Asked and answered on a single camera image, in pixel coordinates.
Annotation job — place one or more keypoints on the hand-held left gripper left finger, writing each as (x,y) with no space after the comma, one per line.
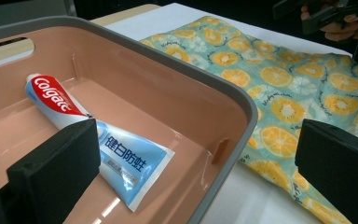
(56,168)

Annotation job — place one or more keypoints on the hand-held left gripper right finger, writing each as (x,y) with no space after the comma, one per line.
(341,168)

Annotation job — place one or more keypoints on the toothpaste tube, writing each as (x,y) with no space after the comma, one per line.
(130,158)

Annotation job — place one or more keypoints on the orange slice print cloth bag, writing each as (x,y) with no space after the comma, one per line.
(276,77)

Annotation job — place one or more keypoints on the pink basin with grey rim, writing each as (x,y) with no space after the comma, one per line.
(155,93)

